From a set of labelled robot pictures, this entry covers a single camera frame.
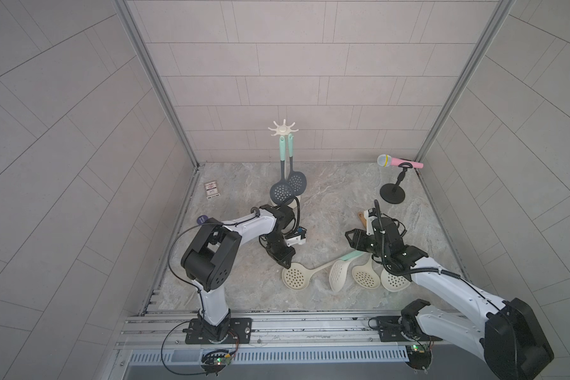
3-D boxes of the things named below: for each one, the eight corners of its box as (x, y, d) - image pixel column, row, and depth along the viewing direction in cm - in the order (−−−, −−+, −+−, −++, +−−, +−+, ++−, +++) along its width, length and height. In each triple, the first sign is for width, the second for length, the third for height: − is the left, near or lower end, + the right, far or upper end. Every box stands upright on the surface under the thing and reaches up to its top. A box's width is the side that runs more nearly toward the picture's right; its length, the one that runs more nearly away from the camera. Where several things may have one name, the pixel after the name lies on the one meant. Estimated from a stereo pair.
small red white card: (207, 199, 105) (206, 196, 103) (204, 186, 110) (203, 183, 108) (220, 195, 106) (219, 192, 104) (216, 182, 111) (215, 179, 109)
